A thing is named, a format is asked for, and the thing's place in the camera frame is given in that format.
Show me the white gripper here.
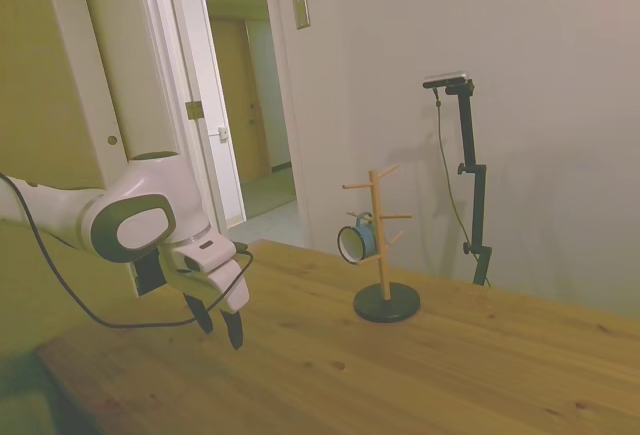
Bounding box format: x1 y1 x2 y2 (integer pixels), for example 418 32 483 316
167 237 251 352

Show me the blue enamel mug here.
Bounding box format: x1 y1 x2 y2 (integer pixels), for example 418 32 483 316
337 210 378 265

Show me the brown hallway door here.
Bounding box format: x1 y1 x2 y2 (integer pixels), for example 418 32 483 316
208 15 275 182

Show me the white open door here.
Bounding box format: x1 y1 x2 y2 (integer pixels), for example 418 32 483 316
133 0 247 230

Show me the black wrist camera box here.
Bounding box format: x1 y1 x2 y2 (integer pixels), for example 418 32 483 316
133 248 167 298

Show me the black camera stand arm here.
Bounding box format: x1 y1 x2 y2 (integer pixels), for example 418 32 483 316
444 79 494 287

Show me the brass wall switch plate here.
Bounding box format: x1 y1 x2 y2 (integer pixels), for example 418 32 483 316
291 0 312 32

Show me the grey exterior camera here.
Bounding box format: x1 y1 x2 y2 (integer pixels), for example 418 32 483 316
422 71 472 91

